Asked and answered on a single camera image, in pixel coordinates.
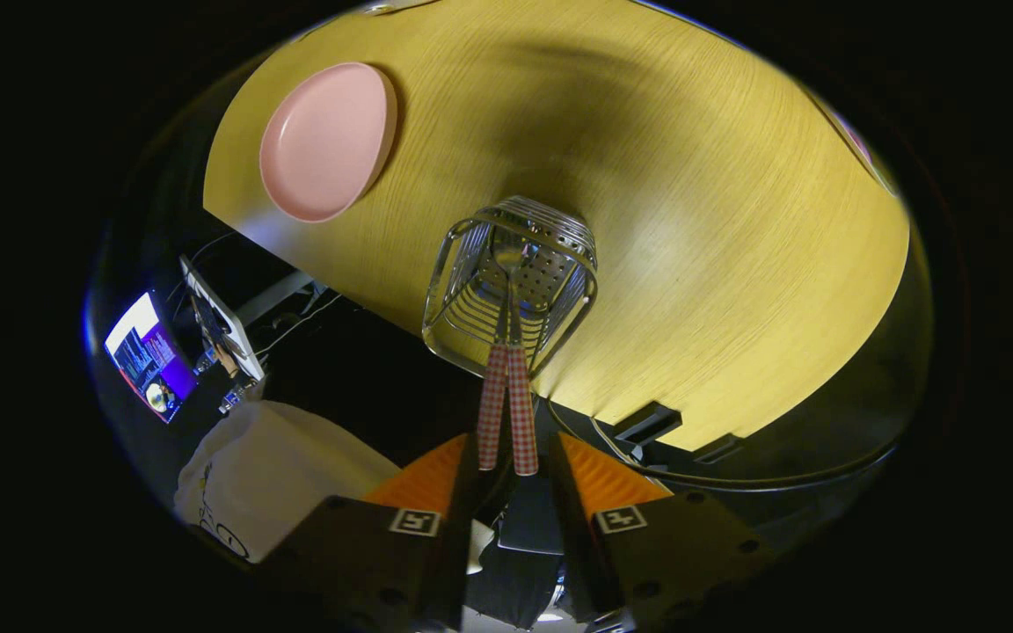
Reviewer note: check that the white plate with food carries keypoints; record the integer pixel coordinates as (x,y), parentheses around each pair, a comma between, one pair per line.
(858,145)

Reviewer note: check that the white cloth bag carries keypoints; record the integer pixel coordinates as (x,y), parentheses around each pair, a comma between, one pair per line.
(287,475)

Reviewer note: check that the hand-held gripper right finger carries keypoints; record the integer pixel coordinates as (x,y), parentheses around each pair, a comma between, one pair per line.
(581,545)

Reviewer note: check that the pink plate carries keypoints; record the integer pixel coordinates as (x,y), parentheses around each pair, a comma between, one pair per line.
(326,141)

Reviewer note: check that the white serving board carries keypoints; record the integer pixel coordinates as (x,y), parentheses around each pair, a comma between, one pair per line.
(383,8)

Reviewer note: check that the black table bracket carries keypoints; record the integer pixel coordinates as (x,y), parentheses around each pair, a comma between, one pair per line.
(647,422)

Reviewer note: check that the white metal frame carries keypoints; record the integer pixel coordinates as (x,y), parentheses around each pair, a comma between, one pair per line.
(273,299)

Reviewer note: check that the laptop screen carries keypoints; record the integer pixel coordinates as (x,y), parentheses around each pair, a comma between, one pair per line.
(150,360)

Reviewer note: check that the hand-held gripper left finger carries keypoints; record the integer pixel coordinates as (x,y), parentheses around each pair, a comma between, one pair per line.
(452,563)

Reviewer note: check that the dark grey chair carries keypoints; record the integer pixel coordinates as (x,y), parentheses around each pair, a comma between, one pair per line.
(528,523)

